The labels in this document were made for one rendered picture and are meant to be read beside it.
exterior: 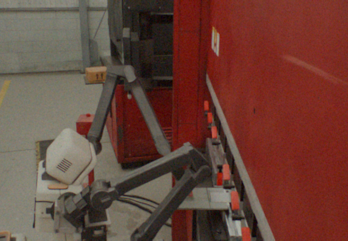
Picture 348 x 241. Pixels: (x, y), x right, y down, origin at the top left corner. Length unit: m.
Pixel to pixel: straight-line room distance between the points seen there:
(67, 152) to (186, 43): 1.26
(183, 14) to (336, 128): 1.95
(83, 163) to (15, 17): 7.26
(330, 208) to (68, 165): 1.09
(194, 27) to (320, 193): 1.93
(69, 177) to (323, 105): 1.11
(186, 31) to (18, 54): 6.54
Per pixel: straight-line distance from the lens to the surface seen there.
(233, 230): 1.80
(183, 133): 2.72
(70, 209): 1.51
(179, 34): 2.55
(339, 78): 0.66
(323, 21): 0.73
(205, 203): 1.91
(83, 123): 3.51
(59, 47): 8.76
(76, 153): 1.57
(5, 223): 3.79
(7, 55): 8.84
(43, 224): 1.73
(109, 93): 1.86
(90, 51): 8.64
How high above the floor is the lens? 2.00
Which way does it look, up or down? 20 degrees down
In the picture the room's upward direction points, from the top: 1 degrees clockwise
